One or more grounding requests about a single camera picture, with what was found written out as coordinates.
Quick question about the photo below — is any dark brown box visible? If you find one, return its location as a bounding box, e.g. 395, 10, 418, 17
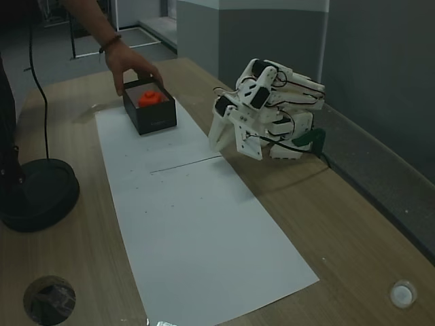
122, 77, 179, 137

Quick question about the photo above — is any orange cube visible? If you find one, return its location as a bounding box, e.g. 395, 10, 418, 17
137, 90, 162, 109

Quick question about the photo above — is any person's hand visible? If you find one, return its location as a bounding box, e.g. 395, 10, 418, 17
105, 42, 166, 98

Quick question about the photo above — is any white paper sheet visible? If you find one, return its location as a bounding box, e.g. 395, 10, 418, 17
94, 101, 224, 175
103, 156, 321, 318

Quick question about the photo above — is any green table clamp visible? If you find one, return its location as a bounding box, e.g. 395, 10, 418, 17
292, 128, 326, 149

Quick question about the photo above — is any grey desk divider panel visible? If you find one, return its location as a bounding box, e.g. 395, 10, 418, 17
319, 101, 435, 269

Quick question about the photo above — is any black round lamp base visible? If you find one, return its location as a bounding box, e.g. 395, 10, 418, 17
0, 158, 82, 234

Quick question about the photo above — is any shiny tape scrap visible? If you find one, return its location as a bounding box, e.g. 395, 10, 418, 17
145, 317, 179, 326

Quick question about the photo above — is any white round plastic cap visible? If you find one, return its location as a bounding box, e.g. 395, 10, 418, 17
389, 278, 419, 310

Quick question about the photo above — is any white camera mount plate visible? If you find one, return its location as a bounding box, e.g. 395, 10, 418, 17
233, 117, 264, 161

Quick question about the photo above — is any red-brown bead bracelet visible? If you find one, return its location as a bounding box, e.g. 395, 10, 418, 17
98, 33, 123, 54

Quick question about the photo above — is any black metal post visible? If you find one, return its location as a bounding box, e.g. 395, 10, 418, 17
69, 20, 77, 60

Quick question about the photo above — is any black lamp cable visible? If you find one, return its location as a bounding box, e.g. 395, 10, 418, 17
26, 0, 52, 160

